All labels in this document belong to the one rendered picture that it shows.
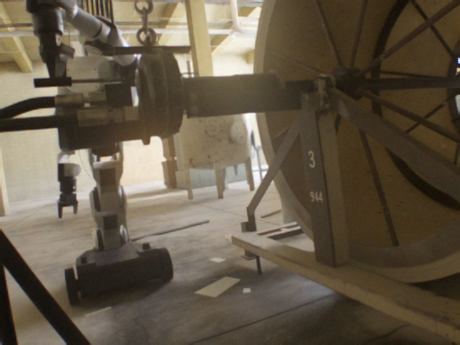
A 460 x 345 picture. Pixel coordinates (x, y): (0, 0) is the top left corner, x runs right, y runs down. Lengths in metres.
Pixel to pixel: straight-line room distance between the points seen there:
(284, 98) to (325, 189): 0.38
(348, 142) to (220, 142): 3.55
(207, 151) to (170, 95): 4.78
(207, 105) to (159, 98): 0.17
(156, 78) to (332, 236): 0.88
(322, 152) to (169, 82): 0.65
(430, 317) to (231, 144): 5.07
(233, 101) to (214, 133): 4.65
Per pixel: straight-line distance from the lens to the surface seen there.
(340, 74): 1.50
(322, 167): 1.33
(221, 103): 1.12
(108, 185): 1.92
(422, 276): 1.41
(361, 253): 1.59
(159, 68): 1.05
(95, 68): 1.62
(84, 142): 1.07
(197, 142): 5.84
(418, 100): 3.21
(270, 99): 1.20
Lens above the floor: 0.67
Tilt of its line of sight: 1 degrees down
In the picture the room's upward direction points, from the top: 8 degrees counter-clockwise
